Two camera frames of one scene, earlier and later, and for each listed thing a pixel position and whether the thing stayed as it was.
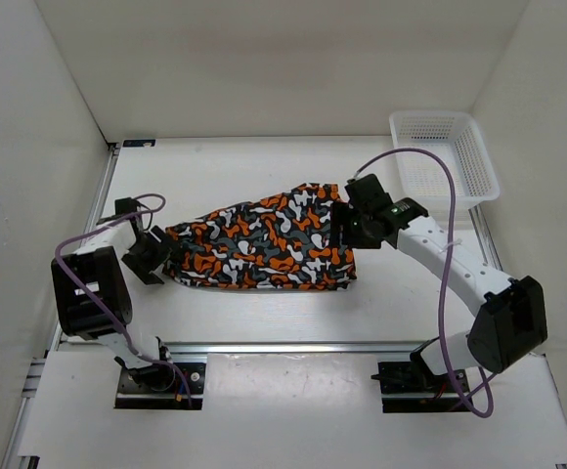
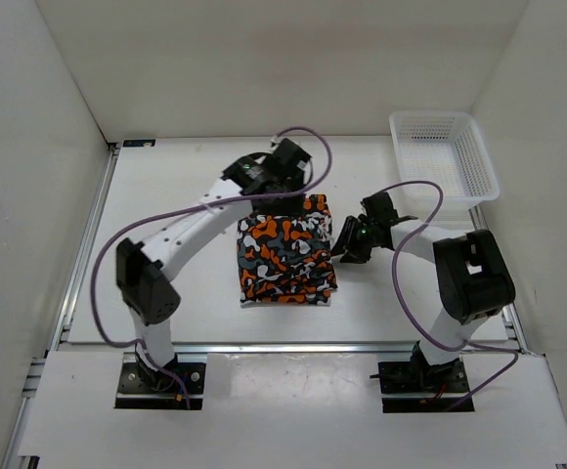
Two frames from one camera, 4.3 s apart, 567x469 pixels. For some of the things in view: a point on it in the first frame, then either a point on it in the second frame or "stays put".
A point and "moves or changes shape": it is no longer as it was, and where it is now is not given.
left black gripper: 144,269 -> 293,206
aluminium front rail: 289,348 stays put
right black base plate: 408,386 stays put
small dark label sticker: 139,143 stays put
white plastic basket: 455,138 stays put
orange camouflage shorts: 279,241 moves or changes shape
